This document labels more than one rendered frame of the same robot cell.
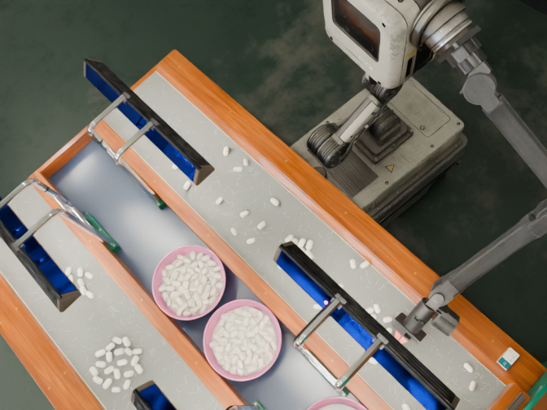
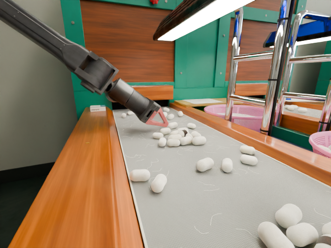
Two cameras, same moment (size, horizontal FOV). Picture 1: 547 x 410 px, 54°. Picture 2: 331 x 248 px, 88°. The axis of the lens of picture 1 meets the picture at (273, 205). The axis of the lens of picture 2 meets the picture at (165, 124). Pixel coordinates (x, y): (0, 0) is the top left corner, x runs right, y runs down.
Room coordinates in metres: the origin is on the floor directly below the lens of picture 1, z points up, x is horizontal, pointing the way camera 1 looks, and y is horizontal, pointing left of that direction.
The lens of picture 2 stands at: (0.64, -0.15, 0.91)
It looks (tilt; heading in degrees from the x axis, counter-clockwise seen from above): 16 degrees down; 184
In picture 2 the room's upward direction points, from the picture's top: straight up
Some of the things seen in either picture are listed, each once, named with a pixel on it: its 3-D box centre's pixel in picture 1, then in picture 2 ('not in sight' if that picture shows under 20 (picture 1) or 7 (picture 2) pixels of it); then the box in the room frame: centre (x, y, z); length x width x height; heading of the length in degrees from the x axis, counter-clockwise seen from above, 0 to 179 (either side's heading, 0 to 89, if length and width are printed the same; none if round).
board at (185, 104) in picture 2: not in sight; (208, 102); (-0.29, 0.01, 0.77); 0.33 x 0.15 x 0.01; 113
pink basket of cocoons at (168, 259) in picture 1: (192, 284); not in sight; (0.57, 0.38, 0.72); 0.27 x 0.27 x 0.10
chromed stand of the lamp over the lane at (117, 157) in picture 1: (143, 154); not in sight; (1.04, 0.36, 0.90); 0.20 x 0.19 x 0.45; 23
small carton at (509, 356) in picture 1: (508, 358); (98, 108); (-0.05, -0.49, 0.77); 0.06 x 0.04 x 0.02; 113
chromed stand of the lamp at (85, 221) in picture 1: (59, 231); not in sight; (0.88, 0.73, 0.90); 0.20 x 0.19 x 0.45; 23
